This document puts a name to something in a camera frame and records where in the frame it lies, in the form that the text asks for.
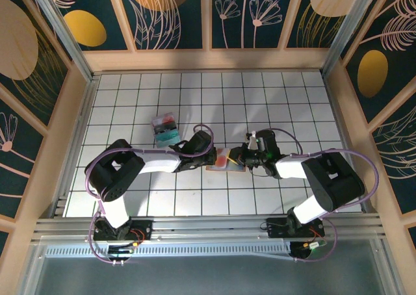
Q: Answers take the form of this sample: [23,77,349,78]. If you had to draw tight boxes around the tan leather card holder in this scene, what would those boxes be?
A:
[205,147,247,173]

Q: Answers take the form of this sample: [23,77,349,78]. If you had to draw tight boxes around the teal VIP card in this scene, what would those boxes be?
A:
[155,129,181,148]

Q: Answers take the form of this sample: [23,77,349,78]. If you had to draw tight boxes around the black VIP card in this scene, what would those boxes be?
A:
[154,121,178,132]

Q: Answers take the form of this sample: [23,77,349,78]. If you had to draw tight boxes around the teal small box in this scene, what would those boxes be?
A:
[151,110,181,149]

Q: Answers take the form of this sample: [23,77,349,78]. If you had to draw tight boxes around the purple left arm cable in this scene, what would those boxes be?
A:
[84,123,217,266]

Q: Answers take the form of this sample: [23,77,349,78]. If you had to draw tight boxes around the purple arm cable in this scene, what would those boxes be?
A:
[84,123,217,266]
[268,127,380,263]

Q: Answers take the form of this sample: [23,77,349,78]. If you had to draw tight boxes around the thin black cable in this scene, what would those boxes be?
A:
[252,166,278,179]

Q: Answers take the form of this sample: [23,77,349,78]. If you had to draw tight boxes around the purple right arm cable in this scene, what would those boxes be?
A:
[268,127,380,263]

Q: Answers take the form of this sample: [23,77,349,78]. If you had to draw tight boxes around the aluminium cross rail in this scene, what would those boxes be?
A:
[31,214,386,246]

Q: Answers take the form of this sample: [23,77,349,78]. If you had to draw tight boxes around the aluminium side rail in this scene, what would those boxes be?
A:
[51,75,100,218]
[321,70,370,214]

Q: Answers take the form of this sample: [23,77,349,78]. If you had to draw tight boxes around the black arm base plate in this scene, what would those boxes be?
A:
[93,219,153,242]
[265,217,326,241]

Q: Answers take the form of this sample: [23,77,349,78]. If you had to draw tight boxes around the grey slotted cable duct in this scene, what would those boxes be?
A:
[45,244,295,260]

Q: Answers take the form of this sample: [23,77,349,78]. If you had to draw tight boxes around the small controller board with wires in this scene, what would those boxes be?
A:
[291,239,328,260]
[107,241,146,259]

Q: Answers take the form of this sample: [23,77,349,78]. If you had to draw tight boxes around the aluminium corner post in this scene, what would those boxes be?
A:
[27,0,96,83]
[320,0,370,77]

